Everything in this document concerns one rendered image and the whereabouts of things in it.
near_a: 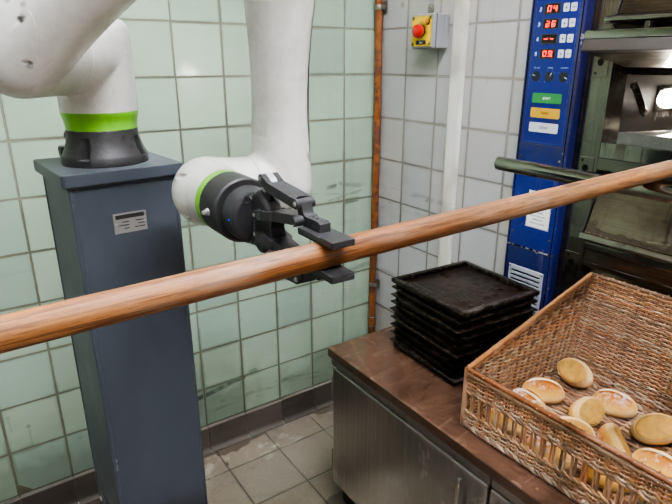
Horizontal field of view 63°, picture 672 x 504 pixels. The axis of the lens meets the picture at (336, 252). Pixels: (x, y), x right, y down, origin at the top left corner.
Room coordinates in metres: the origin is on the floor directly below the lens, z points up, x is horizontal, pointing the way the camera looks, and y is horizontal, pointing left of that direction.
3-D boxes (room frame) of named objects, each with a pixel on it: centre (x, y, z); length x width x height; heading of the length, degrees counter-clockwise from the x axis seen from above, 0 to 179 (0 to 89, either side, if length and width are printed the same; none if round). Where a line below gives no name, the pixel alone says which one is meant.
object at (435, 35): (1.87, -0.30, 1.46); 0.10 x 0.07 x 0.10; 34
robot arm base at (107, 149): (1.05, 0.45, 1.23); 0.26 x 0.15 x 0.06; 39
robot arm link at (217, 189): (0.76, 0.14, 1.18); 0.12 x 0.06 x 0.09; 124
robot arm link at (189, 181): (0.85, 0.19, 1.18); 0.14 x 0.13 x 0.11; 34
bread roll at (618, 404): (1.11, -0.65, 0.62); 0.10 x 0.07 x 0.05; 57
